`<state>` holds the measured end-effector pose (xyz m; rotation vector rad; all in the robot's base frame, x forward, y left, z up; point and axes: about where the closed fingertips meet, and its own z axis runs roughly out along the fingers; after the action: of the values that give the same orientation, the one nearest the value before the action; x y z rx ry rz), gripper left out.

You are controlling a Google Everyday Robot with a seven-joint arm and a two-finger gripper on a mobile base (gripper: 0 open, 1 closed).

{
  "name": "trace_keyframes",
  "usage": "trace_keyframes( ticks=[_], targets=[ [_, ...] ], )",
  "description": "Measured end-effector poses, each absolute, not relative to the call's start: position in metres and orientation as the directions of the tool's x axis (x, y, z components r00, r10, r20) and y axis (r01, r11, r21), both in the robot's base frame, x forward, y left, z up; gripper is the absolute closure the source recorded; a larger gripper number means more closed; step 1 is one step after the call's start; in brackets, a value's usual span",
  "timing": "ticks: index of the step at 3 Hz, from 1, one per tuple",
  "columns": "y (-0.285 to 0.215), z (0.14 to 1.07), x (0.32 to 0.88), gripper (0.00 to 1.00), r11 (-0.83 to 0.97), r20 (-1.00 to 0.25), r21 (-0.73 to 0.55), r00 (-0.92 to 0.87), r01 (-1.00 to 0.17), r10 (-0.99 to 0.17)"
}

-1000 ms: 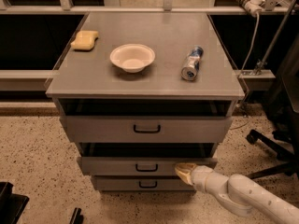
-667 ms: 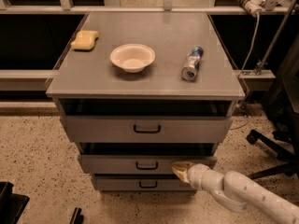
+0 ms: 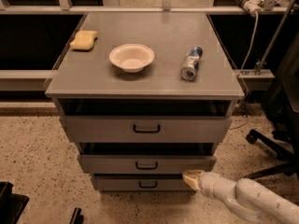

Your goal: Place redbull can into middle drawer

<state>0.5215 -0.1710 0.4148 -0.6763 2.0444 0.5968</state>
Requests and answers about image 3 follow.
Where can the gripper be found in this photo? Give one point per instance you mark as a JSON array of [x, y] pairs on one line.
[[209, 183]]

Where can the grey drawer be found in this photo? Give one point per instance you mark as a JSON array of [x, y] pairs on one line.
[[145, 129], [139, 183], [143, 165]]

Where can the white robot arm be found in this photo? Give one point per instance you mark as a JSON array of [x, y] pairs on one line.
[[245, 198]]

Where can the grey bottom drawer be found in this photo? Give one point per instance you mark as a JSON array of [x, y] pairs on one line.
[[139, 183]]

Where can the grey drawer cabinet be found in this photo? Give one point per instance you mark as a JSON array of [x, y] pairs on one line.
[[88, 84]]

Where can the red bull can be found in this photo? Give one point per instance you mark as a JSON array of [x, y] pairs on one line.
[[191, 63]]

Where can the grey top drawer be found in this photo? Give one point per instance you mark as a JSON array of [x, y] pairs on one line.
[[145, 129]]

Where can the black office chair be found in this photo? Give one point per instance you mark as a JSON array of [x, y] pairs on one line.
[[281, 104]]

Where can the black object under cabinet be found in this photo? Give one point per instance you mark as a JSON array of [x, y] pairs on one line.
[[77, 217]]

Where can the white bowl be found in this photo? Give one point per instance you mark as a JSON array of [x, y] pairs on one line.
[[131, 58]]

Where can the yellow sponge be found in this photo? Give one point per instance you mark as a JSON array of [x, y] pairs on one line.
[[84, 40]]

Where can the white power strip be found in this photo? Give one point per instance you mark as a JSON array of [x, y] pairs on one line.
[[252, 7]]

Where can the black object bottom left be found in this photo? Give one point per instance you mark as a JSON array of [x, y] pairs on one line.
[[11, 204]]

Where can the metal diagonal rod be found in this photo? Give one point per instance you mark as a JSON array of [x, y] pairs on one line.
[[259, 65]]

